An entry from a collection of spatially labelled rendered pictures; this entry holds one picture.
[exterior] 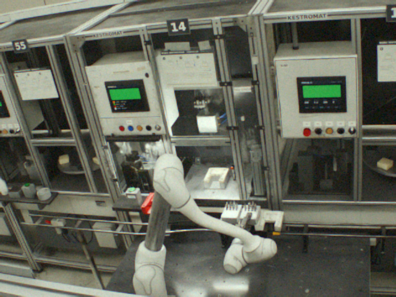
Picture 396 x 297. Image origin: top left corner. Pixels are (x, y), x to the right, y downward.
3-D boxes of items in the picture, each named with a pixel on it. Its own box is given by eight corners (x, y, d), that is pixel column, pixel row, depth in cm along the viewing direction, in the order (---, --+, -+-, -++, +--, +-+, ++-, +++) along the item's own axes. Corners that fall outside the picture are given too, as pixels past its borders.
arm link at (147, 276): (139, 313, 237) (129, 284, 227) (139, 289, 253) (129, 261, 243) (169, 308, 237) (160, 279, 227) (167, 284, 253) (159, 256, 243)
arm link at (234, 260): (234, 259, 249) (255, 253, 242) (227, 279, 236) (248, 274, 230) (224, 245, 246) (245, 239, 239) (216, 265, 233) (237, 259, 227)
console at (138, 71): (101, 137, 286) (82, 68, 265) (120, 117, 310) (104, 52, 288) (163, 137, 273) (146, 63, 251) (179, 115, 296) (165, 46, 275)
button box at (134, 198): (129, 207, 296) (124, 192, 290) (133, 200, 302) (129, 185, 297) (140, 208, 293) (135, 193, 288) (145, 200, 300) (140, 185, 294)
